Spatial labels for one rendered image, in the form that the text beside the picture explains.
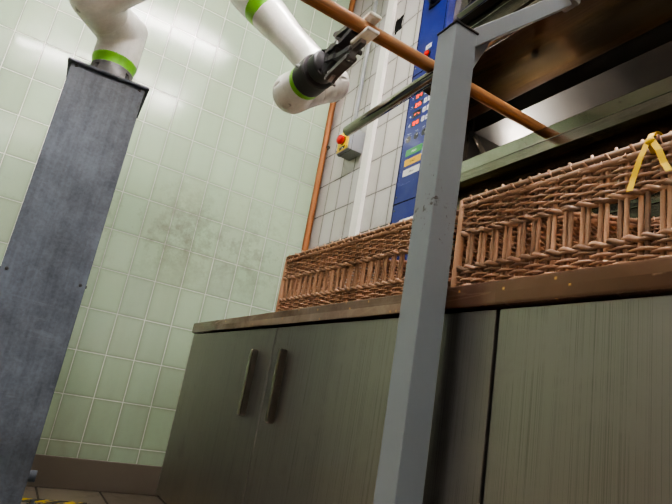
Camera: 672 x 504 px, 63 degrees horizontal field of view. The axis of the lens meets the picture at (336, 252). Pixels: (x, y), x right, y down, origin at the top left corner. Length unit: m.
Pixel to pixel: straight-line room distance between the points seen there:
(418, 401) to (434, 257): 0.17
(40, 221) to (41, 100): 0.80
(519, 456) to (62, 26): 2.20
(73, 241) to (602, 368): 1.33
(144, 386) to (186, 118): 1.07
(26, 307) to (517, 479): 1.26
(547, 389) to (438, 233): 0.23
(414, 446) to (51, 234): 1.18
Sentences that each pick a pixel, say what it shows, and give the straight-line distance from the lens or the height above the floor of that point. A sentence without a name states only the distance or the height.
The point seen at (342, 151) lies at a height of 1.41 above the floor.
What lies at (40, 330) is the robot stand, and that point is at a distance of 1.57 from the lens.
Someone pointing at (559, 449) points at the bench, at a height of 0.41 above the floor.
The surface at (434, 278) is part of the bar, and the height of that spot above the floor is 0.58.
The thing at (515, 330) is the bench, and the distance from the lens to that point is 0.63.
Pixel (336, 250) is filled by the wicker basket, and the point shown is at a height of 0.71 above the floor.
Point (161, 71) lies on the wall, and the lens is 2.45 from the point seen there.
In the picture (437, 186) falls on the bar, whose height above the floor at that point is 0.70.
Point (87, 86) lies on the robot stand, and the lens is 1.73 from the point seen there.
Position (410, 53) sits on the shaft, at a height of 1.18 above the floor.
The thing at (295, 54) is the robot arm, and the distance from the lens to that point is 1.64.
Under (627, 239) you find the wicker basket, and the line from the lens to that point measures 0.64.
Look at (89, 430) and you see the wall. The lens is 2.17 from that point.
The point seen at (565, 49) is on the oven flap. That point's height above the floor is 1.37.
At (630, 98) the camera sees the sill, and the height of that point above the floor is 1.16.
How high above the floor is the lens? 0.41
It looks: 16 degrees up
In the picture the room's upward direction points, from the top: 10 degrees clockwise
